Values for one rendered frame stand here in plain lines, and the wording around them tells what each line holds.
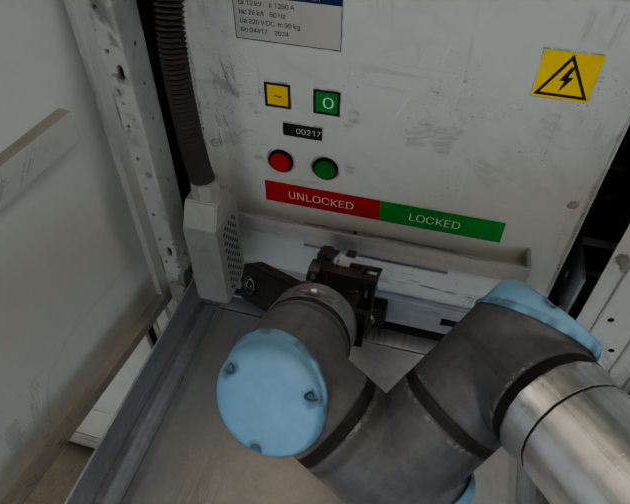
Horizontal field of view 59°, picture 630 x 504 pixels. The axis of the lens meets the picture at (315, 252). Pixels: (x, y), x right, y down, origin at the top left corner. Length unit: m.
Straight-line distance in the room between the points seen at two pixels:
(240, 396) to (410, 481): 0.14
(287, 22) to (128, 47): 0.19
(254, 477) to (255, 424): 0.36
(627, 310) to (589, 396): 0.41
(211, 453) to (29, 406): 0.24
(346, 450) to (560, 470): 0.16
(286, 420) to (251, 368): 0.05
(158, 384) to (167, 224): 0.24
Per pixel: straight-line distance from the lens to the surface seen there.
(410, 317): 0.89
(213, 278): 0.78
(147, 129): 0.76
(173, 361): 0.90
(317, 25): 0.64
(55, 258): 0.77
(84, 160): 0.77
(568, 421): 0.39
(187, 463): 0.82
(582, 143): 0.68
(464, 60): 0.63
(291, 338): 0.44
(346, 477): 0.47
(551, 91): 0.64
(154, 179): 0.80
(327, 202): 0.77
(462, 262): 0.74
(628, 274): 0.75
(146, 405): 0.87
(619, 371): 0.90
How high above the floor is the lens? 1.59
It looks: 46 degrees down
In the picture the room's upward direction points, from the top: straight up
